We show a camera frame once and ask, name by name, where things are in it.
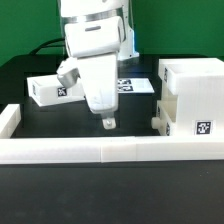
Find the white drawer with knob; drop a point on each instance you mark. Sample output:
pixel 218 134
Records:
pixel 165 120

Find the white U-shaped table fence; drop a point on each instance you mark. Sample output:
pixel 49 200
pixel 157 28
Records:
pixel 100 150

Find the white small drawer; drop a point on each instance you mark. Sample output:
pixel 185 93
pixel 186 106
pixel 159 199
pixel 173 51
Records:
pixel 47 90

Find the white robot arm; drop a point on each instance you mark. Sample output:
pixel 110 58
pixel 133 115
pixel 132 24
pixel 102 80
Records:
pixel 97 37

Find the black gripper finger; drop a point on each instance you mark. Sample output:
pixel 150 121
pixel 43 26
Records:
pixel 108 121

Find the white sheet with markers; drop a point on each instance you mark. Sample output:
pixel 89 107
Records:
pixel 135 85

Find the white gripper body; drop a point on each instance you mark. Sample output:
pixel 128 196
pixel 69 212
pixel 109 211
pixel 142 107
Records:
pixel 99 79

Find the white drawer cabinet box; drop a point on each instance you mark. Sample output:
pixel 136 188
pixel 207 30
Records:
pixel 198 87

